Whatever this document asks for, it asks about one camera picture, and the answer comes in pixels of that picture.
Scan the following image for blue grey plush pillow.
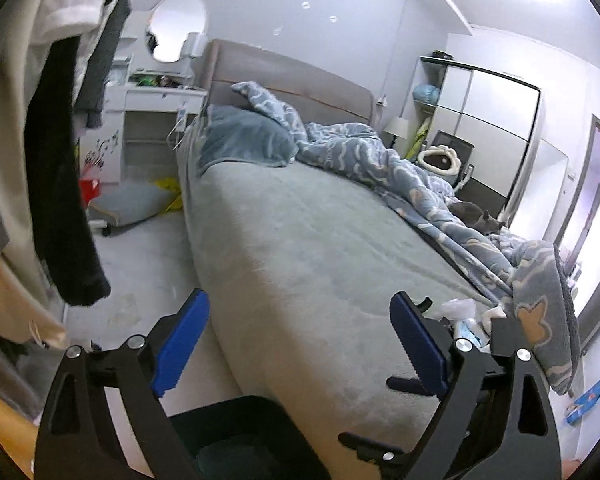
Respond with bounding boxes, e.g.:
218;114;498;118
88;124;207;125
197;105;298;176

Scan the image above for red box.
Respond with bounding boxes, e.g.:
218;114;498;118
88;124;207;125
79;177;103;208

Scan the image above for grey knit hanging garment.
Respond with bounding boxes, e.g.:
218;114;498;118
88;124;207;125
75;0;148;129

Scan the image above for black chair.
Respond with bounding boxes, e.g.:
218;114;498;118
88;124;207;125
427;130;476;192

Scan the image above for colourful toiletries clutter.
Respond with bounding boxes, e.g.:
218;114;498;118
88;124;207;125
134;74;182;89

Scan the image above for oval wall mirror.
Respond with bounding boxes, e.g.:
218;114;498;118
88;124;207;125
146;0;208;63

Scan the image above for grey door frame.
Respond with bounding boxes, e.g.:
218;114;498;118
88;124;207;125
552;115;600;357

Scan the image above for blue snack packet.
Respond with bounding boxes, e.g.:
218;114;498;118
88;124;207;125
566;375;600;426

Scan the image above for white panel door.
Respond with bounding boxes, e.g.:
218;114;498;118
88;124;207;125
507;137;571;242

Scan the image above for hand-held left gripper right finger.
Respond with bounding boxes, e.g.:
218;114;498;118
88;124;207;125
389;290;563;480

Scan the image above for grey cushioned rolling stool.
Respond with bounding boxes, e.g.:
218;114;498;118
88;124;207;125
87;182;168;237

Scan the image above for black trash bin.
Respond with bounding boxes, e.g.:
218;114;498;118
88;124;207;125
170;395;331;480

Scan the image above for beige hanging garment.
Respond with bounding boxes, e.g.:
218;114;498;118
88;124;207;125
0;0;71;352

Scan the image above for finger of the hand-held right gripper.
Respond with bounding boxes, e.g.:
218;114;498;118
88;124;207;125
386;375;424;395
338;431;408;465

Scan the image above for grey bed with padded headboard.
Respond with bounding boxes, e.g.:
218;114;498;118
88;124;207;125
175;37;583;453

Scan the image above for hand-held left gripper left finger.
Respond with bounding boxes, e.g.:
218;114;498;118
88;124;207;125
34;287;211;480

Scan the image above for yellow plastic bag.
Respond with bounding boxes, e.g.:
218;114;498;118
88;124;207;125
152;176;183;211

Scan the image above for white wardrobe with black trim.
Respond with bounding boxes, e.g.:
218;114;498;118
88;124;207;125
432;57;542;202

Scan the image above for white controller with cable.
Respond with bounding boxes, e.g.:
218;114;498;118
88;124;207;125
167;102;189;151

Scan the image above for yellow green bag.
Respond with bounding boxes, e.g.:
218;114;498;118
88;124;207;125
405;117;431;158

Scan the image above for grey cat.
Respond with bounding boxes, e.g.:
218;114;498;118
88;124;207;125
447;200;504;236

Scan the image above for white vanity desk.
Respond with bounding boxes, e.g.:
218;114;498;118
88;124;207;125
75;35;208;186

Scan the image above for white wall lamp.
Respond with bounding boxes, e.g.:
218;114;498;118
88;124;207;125
182;32;207;59

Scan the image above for blue cloud patterned blanket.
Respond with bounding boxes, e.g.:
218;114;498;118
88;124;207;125
230;81;581;395

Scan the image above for white open shelf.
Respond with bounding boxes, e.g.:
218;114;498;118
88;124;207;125
411;55;448;159

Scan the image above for light blue round pillow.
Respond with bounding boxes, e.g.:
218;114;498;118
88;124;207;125
413;85;440;107

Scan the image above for white table lamp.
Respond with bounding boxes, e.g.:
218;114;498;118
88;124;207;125
382;116;409;150

